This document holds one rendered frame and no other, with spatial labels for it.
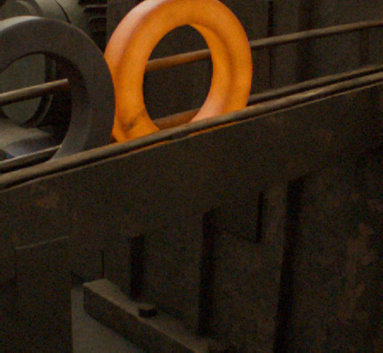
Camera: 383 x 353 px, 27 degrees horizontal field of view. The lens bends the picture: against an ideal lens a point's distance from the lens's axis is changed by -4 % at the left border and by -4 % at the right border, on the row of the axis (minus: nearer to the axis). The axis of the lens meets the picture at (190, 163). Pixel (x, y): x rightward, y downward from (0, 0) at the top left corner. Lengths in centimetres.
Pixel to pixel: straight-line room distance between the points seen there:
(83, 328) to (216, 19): 105
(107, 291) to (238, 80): 97
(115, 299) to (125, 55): 102
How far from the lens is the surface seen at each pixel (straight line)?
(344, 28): 110
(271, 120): 88
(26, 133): 241
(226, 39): 86
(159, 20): 79
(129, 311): 169
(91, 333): 174
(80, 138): 77
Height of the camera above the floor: 81
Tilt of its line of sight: 15 degrees down
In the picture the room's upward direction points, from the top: 2 degrees clockwise
